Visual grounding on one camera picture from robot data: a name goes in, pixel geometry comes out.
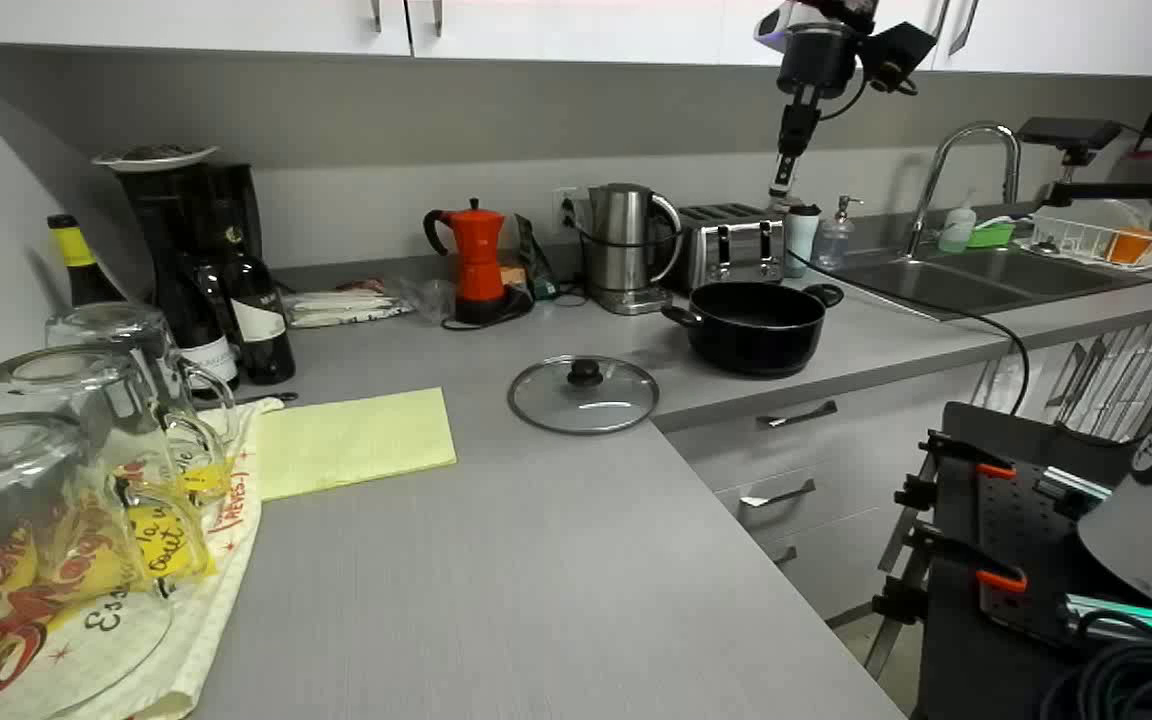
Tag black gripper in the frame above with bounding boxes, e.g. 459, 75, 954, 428
766, 83, 823, 214

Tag clear glass lid black knob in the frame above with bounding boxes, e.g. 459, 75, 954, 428
504, 347, 665, 440

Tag grey round robot base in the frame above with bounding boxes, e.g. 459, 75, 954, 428
1072, 476, 1152, 631

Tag black cooking pot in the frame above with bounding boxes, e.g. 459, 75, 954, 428
658, 275, 848, 380

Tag red moka pot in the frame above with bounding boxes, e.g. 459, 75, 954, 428
421, 195, 512, 311

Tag white cup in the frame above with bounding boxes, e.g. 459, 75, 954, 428
784, 195, 829, 268

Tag clear soap dispenser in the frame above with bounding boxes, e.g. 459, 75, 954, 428
823, 190, 865, 268

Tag stainless steel toaster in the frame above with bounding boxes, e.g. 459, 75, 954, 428
671, 200, 793, 299

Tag stainless steel electric kettle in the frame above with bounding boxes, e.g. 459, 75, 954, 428
581, 181, 686, 319

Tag chrome faucet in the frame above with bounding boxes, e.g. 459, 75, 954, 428
909, 118, 1027, 259

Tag green sponge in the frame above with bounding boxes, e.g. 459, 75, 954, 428
967, 210, 1018, 253

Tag steel sink basin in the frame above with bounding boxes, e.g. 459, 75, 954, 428
829, 245, 1152, 322

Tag black round trivet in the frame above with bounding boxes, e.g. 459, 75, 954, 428
434, 285, 537, 330

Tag white dish rack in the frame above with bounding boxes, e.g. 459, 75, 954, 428
1032, 195, 1152, 272

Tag black clamp orange tip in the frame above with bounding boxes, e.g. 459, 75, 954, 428
890, 521, 1034, 599
917, 428, 1023, 487

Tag orange cup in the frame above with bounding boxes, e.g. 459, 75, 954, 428
1102, 229, 1152, 268

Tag white folded packet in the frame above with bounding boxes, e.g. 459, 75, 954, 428
282, 279, 417, 330

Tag black perforated cart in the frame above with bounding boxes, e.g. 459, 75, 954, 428
866, 395, 1152, 720

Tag yellow cloth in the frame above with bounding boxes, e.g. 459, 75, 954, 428
248, 385, 459, 508

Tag dark bottle white label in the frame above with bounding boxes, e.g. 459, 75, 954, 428
220, 245, 301, 391

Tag dark slim bottle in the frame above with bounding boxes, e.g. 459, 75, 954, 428
183, 259, 243, 398

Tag black coffee machine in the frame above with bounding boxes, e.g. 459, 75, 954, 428
92, 140, 267, 352

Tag clear drinking glasses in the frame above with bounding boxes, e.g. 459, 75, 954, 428
0, 391, 293, 720

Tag clear drinking glass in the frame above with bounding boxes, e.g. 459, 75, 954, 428
0, 340, 226, 534
43, 296, 238, 442

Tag wine bottle yellow label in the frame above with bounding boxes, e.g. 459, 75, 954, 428
43, 210, 129, 311

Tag clear glass red print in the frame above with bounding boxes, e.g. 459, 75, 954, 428
0, 411, 191, 720

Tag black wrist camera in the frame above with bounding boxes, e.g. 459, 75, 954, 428
865, 14, 938, 97

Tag black counter cable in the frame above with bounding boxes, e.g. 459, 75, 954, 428
788, 253, 1034, 418

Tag chrome drawer handle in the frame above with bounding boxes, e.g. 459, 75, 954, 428
751, 395, 843, 434
735, 476, 821, 521

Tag black camera on stand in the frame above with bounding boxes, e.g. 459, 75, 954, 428
1012, 113, 1129, 170

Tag bundle of dark cables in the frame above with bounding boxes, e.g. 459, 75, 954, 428
1034, 599, 1152, 720

